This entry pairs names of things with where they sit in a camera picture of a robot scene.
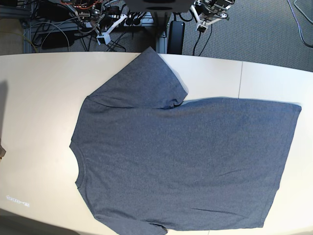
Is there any blue-grey T-shirt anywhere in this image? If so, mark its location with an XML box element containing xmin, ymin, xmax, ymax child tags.
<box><xmin>70</xmin><ymin>48</ymin><xmax>301</xmax><ymax>235</ymax></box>

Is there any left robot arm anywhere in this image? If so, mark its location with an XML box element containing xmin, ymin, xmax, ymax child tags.
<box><xmin>193</xmin><ymin>0</ymin><xmax>235</xmax><ymax>21</ymax></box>

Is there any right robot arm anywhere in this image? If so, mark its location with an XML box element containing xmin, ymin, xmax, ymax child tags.
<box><xmin>60</xmin><ymin>0</ymin><xmax>122</xmax><ymax>22</ymax></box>

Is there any black power adapter brick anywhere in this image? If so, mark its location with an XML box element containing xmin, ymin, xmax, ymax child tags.
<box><xmin>167</xmin><ymin>21</ymin><xmax>185</xmax><ymax>55</ymax></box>

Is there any white power strip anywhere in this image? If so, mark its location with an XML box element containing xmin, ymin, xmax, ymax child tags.
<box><xmin>124</xmin><ymin>18</ymin><xmax>142</xmax><ymax>26</ymax></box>

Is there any brown object at table edge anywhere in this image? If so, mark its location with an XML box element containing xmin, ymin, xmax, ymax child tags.
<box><xmin>0</xmin><ymin>145</ymin><xmax>6</xmax><ymax>160</ymax></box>

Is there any small white table label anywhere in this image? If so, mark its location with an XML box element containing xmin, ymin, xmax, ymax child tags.
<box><xmin>6</xmin><ymin>195</ymin><xmax>30</xmax><ymax>208</ymax></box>

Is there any aluminium table frame leg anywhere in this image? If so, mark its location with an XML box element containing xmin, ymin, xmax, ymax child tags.
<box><xmin>153</xmin><ymin>11</ymin><xmax>169</xmax><ymax>53</ymax></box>

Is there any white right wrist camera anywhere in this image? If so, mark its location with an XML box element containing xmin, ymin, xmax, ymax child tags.
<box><xmin>97</xmin><ymin>14</ymin><xmax>128</xmax><ymax>45</ymax></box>

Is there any black cable on carpet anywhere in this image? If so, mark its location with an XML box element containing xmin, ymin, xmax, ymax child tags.
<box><xmin>192</xmin><ymin>31</ymin><xmax>211</xmax><ymax>56</ymax></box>

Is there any grey base camera mount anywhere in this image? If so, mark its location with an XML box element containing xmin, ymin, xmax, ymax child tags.
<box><xmin>124</xmin><ymin>0</ymin><xmax>194</xmax><ymax>13</ymax></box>

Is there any grey cable top right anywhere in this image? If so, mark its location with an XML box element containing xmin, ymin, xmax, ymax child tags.
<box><xmin>287</xmin><ymin>0</ymin><xmax>313</xmax><ymax>48</ymax></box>

